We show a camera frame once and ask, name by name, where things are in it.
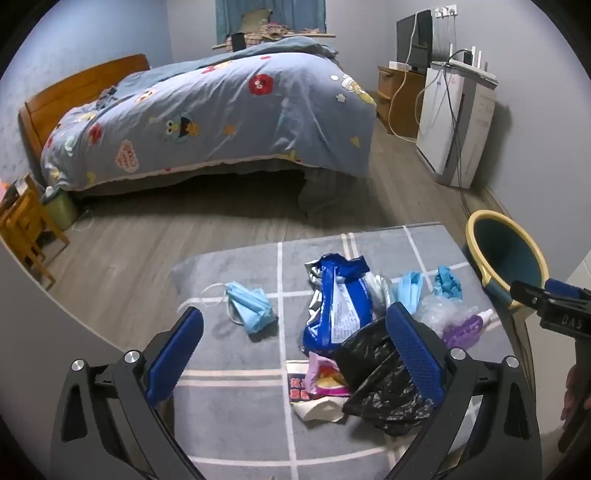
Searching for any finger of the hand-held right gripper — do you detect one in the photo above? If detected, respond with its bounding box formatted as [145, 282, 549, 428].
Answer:
[510, 278, 591, 309]

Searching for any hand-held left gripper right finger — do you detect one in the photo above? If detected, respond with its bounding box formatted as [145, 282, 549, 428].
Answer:
[385, 302, 543, 480]

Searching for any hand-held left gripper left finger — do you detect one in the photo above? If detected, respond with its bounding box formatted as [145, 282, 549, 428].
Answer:
[50, 305, 206, 480]

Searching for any black plastic bag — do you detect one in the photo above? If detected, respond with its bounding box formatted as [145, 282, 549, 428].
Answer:
[332, 316, 437, 437]

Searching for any teal bin with yellow rim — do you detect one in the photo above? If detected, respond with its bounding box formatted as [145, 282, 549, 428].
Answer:
[465, 210, 551, 319]

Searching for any clear plastic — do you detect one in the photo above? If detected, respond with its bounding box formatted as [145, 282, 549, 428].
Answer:
[413, 295, 455, 337]

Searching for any purple wrapper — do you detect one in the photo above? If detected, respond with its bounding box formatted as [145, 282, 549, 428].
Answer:
[442, 313, 490, 352]

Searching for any person's right hand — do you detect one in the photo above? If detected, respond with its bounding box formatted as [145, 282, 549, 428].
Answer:
[561, 364, 584, 422]

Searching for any white furniture panel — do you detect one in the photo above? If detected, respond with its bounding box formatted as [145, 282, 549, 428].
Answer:
[566, 258, 591, 296]

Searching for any blue face mask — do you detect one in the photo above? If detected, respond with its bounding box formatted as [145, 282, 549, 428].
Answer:
[202, 281, 279, 336]
[397, 271, 426, 319]

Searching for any white plastic bag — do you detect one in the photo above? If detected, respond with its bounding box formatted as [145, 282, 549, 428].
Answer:
[367, 272, 398, 315]

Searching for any grey checked mat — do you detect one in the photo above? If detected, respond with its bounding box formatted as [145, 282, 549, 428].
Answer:
[170, 223, 527, 480]

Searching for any teal glove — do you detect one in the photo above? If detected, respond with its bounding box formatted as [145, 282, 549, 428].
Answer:
[433, 265, 463, 302]

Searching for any blue snack bag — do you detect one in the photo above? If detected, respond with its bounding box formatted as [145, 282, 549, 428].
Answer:
[302, 254, 375, 357]

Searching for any pink wrapper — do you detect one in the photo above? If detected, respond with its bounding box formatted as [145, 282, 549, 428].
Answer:
[302, 352, 354, 398]

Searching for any white paper bag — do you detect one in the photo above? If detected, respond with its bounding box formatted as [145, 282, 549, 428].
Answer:
[295, 394, 356, 423]

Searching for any red and black printed packet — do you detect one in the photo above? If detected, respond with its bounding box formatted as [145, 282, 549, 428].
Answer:
[286, 360, 315, 404]

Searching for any green bin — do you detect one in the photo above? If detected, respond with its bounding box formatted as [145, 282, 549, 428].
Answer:
[41, 187, 79, 232]

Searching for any white air purifier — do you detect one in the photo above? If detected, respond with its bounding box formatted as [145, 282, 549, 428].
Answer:
[416, 67, 497, 189]

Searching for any wooden stool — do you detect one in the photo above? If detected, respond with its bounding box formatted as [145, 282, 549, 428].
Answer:
[0, 173, 70, 291]

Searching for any white router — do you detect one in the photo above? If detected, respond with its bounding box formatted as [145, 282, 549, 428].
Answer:
[445, 44, 499, 86]

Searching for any wooden cabinet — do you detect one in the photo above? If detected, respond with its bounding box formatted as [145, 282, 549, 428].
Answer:
[376, 65, 428, 141]

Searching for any bed with blue duvet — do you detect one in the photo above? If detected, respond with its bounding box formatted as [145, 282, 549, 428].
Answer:
[41, 36, 378, 192]

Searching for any wooden bed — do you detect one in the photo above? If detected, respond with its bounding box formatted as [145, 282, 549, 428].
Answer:
[18, 54, 305, 199]

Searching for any black monitor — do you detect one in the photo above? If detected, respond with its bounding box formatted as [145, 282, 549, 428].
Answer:
[396, 9, 435, 75]

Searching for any pile of clothes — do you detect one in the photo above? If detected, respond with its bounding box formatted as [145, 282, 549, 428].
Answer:
[226, 9, 335, 49]

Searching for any blue curtain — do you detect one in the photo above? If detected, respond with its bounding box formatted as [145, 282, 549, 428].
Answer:
[215, 0, 327, 41]

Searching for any black cable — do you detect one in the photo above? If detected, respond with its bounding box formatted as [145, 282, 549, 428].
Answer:
[442, 60, 468, 217]

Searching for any white cable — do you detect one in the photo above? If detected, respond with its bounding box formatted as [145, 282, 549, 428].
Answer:
[388, 9, 434, 140]

